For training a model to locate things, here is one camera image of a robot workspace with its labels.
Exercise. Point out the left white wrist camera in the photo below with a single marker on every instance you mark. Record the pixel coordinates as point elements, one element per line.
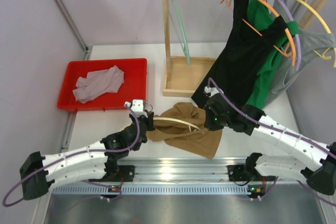
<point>137,108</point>

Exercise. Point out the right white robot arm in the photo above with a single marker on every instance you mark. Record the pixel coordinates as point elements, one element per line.
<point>307,161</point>

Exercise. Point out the green tank top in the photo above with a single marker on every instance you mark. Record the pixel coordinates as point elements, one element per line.
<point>260,17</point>

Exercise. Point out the tan tank top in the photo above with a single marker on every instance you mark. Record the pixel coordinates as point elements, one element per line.
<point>204,145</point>

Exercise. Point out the orange hanger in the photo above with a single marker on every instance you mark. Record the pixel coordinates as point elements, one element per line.
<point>293,53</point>

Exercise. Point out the pale pink garment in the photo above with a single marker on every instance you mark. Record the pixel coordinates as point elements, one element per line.
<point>97,83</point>

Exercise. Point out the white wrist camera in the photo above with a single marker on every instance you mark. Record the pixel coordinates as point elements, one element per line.
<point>212,93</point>
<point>137,108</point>

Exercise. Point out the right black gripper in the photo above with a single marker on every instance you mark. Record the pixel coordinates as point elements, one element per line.
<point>209,124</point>

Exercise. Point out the red plastic bin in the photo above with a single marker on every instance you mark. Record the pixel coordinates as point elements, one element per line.
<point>134,86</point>

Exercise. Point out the wooden clothes rack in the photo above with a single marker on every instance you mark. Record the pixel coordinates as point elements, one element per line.
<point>181,79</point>

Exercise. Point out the grey tank top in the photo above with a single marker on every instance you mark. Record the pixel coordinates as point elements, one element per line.
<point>312,46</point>

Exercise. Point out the cream hanger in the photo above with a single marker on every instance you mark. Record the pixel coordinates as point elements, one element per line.
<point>194,129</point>

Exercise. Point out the mint green hanger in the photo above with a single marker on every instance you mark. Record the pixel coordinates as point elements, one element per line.
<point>180,31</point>

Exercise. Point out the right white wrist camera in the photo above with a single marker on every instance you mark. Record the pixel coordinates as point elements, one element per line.
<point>212,93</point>

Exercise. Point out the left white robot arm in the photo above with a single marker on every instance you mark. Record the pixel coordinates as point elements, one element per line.
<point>97,161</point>

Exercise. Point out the yellow hanger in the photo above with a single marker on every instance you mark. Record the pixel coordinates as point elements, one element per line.
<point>320,22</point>

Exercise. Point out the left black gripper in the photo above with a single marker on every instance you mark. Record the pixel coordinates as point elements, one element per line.
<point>149,120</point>

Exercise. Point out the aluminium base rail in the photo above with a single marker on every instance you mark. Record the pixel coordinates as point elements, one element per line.
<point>168,176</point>

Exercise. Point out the black tank top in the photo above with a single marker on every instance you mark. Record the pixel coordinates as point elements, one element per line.
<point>235,69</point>

